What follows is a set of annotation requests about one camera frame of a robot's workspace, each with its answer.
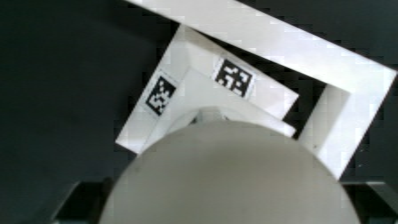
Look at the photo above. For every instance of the white U-shaped fence frame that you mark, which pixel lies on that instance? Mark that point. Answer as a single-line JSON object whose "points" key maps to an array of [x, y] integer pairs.
{"points": [[355, 77]]}

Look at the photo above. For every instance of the white lamp base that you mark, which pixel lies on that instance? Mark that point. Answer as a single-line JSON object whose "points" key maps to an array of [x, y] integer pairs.
{"points": [[202, 79]]}

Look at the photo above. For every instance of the white lamp bulb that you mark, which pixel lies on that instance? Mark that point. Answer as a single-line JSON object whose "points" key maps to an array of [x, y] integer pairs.
{"points": [[227, 174]]}

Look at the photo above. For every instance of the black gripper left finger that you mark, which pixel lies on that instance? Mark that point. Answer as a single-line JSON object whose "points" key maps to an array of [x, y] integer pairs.
{"points": [[82, 205]]}

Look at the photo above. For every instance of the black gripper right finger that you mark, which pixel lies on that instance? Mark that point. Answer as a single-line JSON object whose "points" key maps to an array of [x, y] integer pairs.
{"points": [[375, 202]]}

